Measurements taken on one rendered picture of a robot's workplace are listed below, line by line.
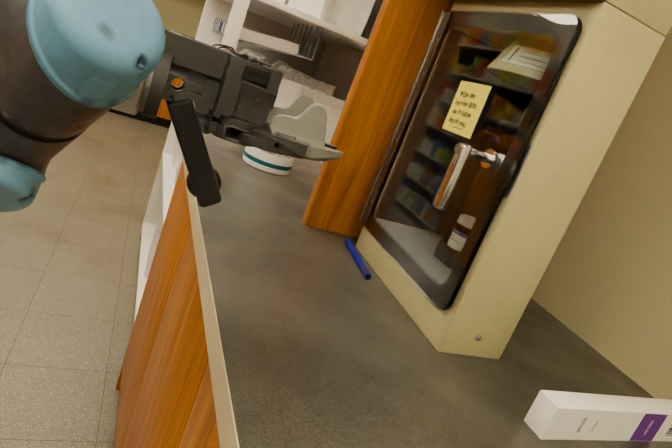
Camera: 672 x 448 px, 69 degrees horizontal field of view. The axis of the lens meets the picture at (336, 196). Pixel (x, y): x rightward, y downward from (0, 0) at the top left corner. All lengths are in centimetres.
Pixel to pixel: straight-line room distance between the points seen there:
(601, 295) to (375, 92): 57
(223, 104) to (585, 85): 42
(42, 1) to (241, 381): 35
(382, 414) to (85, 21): 43
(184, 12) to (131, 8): 569
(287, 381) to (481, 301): 30
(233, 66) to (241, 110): 5
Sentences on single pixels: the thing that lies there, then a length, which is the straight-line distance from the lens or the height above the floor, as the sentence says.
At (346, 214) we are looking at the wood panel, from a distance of 97.
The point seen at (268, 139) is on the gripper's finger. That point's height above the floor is 115.
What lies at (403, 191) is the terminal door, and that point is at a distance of 82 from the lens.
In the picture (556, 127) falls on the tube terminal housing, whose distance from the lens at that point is 65.
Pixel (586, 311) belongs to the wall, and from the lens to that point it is 109.
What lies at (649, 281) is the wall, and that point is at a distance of 103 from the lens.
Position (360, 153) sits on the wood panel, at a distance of 94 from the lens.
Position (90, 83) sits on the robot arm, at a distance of 33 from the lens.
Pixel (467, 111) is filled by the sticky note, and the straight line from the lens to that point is 74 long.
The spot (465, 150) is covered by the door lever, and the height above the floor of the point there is 120.
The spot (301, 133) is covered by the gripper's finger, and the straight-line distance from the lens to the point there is 53.
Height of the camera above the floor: 124
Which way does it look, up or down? 14 degrees down
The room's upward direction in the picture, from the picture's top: 21 degrees clockwise
